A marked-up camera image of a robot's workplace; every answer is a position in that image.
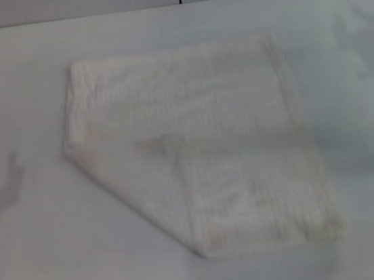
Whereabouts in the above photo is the white ribbed towel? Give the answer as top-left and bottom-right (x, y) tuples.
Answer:
(50, 24), (352, 276)

